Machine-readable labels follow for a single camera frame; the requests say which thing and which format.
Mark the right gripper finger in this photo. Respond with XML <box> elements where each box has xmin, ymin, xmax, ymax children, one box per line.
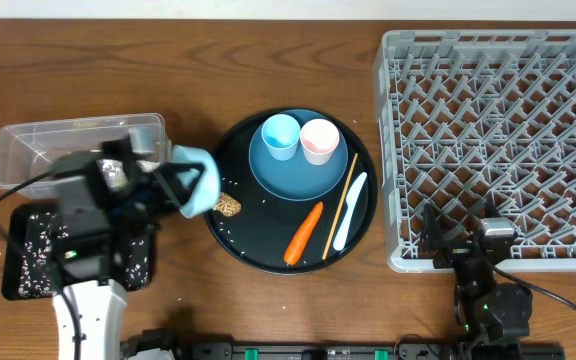
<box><xmin>420</xmin><ymin>203</ymin><xmax>443</xmax><ymax>253</ymax></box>
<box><xmin>478</xmin><ymin>200</ymin><xmax>501</xmax><ymax>219</ymax></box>

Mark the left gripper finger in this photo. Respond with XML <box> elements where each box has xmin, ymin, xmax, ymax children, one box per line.
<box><xmin>152</xmin><ymin>162</ymin><xmax>205</xmax><ymax>193</ymax></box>
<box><xmin>165</xmin><ymin>172</ymin><xmax>206</xmax><ymax>207</ymax></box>

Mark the light blue bowl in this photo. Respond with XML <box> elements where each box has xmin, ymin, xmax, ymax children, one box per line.
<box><xmin>171</xmin><ymin>145</ymin><xmax>221</xmax><ymax>218</ymax></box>

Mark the yellow foil snack wrapper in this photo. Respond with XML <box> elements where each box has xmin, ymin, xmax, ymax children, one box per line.
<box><xmin>98</xmin><ymin>159</ymin><xmax>127</xmax><ymax>191</ymax></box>

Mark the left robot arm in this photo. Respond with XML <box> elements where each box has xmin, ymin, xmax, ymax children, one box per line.
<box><xmin>47</xmin><ymin>139</ymin><xmax>220</xmax><ymax>359</ymax></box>

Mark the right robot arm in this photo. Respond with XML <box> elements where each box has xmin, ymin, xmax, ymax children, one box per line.
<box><xmin>420</xmin><ymin>204</ymin><xmax>533</xmax><ymax>359</ymax></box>

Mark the grey plastic dishwasher rack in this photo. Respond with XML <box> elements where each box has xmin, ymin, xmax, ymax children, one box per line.
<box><xmin>372</xmin><ymin>30</ymin><xmax>576</xmax><ymax>273</ymax></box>

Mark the brown patterned cookie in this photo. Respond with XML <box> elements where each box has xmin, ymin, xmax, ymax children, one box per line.
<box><xmin>213</xmin><ymin>192</ymin><xmax>242</xmax><ymax>217</ymax></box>

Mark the white plastic knife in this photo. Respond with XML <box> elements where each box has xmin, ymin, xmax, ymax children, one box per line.
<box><xmin>333</xmin><ymin>172</ymin><xmax>367</xmax><ymax>251</ymax></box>

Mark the wooden chopstick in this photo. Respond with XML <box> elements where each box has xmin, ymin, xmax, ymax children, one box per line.
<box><xmin>321</xmin><ymin>153</ymin><xmax>358</xmax><ymax>261</ymax></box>

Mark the dark blue plate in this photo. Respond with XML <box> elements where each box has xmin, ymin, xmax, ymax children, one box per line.
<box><xmin>248</xmin><ymin>125</ymin><xmax>348</xmax><ymax>201</ymax></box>

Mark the round black serving tray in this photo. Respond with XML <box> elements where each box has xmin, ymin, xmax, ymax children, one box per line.
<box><xmin>204</xmin><ymin>110</ymin><xmax>378</xmax><ymax>274</ymax></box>

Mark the light blue cup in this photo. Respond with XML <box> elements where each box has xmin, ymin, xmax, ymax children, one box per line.
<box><xmin>261</xmin><ymin>114</ymin><xmax>301</xmax><ymax>161</ymax></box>

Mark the orange carrot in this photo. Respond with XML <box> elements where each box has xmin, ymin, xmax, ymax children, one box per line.
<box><xmin>283</xmin><ymin>202</ymin><xmax>324</xmax><ymax>265</ymax></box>

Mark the clear plastic bin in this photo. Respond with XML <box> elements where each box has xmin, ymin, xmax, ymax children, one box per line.
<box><xmin>0</xmin><ymin>113</ymin><xmax>171</xmax><ymax>200</ymax></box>

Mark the black rectangular tray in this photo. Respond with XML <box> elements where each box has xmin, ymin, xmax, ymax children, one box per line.
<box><xmin>1</xmin><ymin>203</ymin><xmax>156</xmax><ymax>301</ymax></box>

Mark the pink cup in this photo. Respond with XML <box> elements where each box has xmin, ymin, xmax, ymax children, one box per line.
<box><xmin>300</xmin><ymin>119</ymin><xmax>340</xmax><ymax>165</ymax></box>

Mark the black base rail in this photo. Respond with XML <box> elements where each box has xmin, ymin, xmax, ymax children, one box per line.
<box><xmin>120</xmin><ymin>330</ymin><xmax>566</xmax><ymax>360</ymax></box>

